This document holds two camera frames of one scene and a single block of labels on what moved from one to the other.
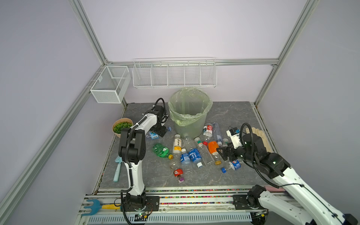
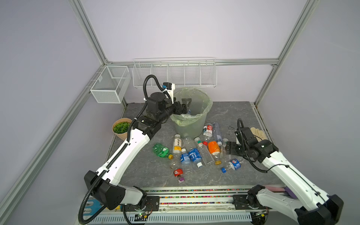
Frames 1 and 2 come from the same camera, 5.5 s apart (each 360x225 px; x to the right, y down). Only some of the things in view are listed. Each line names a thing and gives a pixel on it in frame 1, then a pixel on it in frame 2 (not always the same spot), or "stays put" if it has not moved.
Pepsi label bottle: x=236 y=164 stays put
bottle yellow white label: x=177 y=145 stays put
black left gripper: x=161 y=132 → x=178 y=111
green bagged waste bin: x=188 y=108 stays put
